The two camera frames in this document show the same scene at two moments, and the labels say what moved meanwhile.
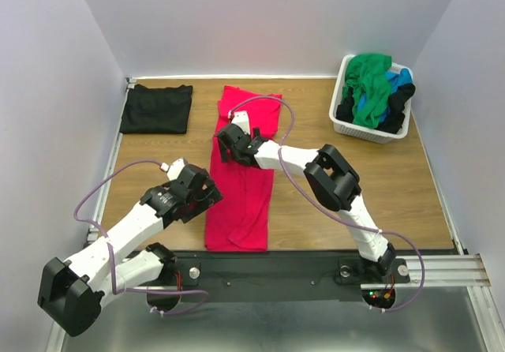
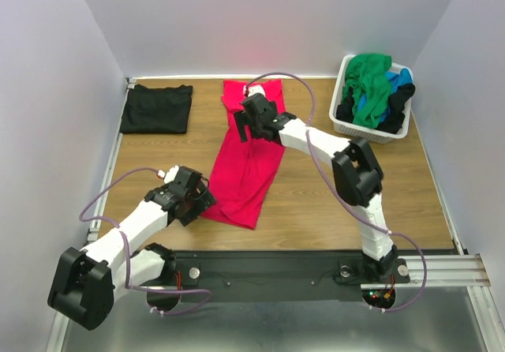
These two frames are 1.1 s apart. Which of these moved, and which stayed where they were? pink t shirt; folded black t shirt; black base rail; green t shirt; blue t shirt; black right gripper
Moved: pink t shirt; black right gripper
Stayed: folded black t shirt; black base rail; blue t shirt; green t shirt
